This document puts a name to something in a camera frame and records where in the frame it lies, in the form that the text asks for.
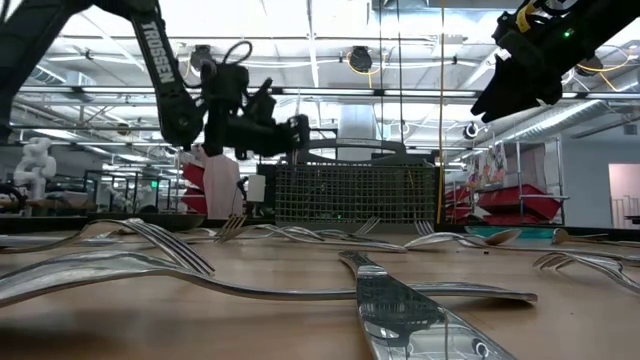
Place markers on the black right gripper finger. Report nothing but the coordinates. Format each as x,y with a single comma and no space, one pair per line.
497,90
535,97

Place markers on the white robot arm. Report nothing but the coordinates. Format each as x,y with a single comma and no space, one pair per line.
35,165

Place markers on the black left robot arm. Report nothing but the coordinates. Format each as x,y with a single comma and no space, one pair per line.
162,75

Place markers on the grey mesh silverware basket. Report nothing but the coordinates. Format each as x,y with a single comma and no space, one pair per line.
350,228

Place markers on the long horizontal light bar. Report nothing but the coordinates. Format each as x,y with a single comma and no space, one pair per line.
325,91

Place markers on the red plastic storage bin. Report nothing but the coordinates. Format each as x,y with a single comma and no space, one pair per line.
194,176
500,220
520,200
194,201
456,197

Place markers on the white round column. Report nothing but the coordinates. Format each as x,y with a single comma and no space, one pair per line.
357,125

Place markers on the small white box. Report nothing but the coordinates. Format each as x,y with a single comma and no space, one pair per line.
256,189

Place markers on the pale pink panel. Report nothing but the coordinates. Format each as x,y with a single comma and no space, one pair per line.
222,195

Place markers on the metal shelf rack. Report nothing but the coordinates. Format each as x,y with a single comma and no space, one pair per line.
560,165

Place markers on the colourful hanging poster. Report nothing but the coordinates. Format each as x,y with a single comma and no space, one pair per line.
492,165

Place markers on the teal round plate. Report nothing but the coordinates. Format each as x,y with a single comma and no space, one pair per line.
535,232

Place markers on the long foreground silver fork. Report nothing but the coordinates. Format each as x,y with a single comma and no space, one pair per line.
475,291

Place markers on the silver ventilation duct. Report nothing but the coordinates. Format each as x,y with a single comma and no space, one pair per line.
555,120

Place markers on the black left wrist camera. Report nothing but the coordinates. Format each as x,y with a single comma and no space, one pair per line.
260,102

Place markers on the dark wall vent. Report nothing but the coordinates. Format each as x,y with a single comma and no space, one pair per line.
630,129

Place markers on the black metal frame enclosure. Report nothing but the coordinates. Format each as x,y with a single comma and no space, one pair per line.
127,173

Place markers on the ribbed grey ceiling duct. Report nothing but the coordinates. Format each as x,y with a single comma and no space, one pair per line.
47,75

